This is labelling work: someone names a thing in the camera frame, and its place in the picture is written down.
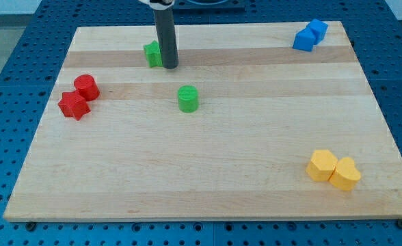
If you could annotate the blue cube block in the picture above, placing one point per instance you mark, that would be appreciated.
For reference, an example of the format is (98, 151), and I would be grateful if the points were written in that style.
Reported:
(318, 28)

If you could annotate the green cylinder block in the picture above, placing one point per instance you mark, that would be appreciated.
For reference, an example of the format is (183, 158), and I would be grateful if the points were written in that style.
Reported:
(188, 98)

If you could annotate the blue pentagon block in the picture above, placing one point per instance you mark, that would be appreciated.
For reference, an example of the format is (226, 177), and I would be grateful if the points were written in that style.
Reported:
(304, 40)

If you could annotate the red cylinder block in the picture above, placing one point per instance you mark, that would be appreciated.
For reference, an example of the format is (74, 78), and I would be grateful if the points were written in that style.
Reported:
(85, 86)

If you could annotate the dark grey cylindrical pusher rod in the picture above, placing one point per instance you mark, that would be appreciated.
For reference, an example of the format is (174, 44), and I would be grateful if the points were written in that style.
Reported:
(164, 23)

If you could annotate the red star block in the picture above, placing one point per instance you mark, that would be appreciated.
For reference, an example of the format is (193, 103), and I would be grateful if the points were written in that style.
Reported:
(73, 105)

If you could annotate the light wooden board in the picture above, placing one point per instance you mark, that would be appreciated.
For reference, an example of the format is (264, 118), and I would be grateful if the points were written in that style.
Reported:
(264, 108)

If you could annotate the yellow hexagon block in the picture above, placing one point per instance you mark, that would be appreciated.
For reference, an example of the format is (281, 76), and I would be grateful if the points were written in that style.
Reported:
(321, 165)

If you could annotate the yellow heart block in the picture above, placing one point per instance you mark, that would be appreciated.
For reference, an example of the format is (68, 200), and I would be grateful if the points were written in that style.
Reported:
(346, 175)

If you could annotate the green star block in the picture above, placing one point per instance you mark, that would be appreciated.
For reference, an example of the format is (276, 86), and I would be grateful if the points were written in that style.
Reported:
(153, 54)

